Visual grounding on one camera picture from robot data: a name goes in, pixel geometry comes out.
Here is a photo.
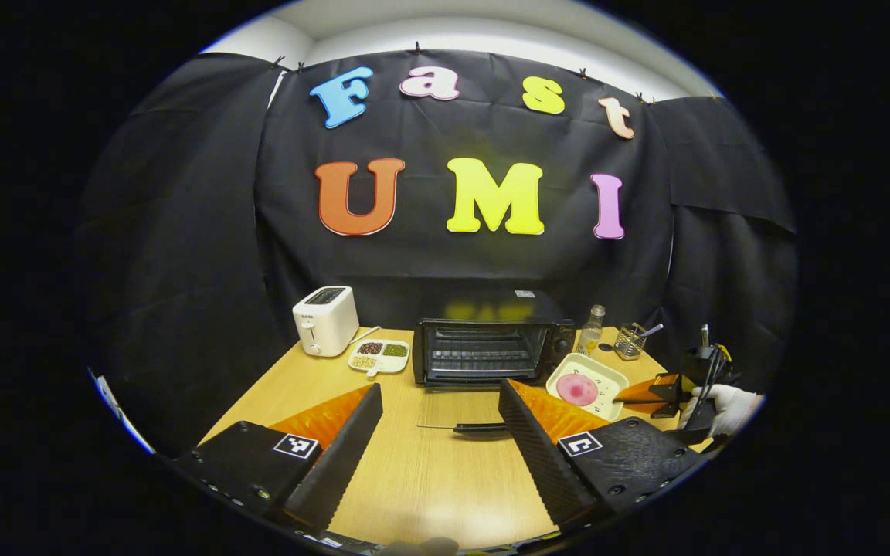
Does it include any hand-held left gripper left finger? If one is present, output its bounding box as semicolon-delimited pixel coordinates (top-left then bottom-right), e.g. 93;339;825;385
175;383;384;532

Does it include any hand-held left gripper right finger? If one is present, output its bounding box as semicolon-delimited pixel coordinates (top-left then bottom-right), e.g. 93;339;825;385
498;378;705;534

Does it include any white rectangular plate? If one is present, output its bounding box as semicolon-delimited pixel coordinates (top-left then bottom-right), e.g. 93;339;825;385
545;353;630;422

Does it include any pink round food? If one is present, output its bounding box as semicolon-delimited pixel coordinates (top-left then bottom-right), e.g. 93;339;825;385
555;374;600;407

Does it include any black electric oven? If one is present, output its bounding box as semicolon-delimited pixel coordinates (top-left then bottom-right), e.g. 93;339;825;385
412;290;579;433

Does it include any clear glass bottle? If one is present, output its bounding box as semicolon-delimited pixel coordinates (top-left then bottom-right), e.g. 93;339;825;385
578;304;606;358

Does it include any white divided plate with beans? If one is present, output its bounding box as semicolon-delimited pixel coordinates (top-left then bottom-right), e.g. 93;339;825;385
348;338;411;378

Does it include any white toaster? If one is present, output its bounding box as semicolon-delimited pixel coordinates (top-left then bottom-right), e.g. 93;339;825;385
293;286;360;358

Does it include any black backdrop cloth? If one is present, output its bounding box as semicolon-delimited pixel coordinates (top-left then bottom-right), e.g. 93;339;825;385
74;50;799;456

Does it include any metal wire holder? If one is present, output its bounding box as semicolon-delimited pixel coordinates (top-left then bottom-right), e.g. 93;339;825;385
613;322;647;361

